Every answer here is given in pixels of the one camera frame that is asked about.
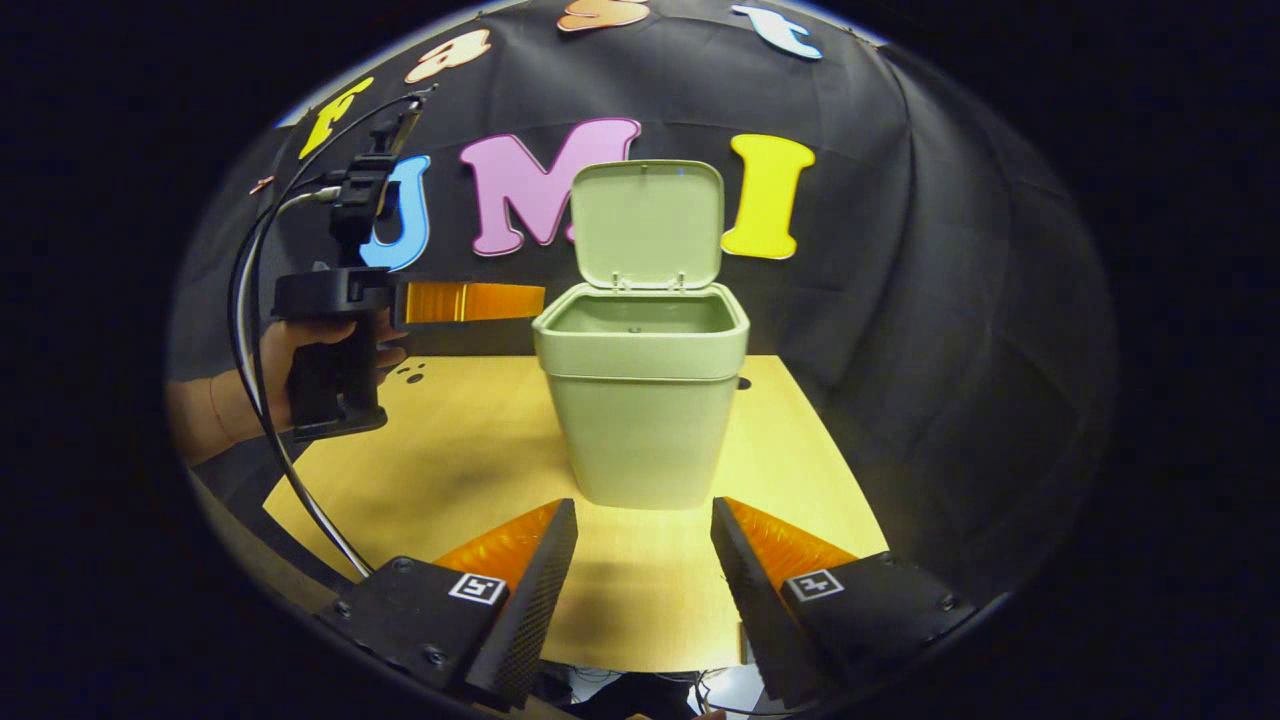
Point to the green desktop garbage bin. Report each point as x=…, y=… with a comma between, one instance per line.
x=640, y=430

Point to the black backdrop cloth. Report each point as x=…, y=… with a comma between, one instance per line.
x=900, y=300

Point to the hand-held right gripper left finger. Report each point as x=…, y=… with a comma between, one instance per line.
x=525, y=610

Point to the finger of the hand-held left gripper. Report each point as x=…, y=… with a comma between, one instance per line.
x=470, y=302

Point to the wooden desktop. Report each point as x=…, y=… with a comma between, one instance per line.
x=470, y=470

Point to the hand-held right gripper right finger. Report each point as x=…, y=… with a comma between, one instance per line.
x=750, y=600

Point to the small copper clip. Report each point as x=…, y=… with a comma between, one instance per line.
x=262, y=184

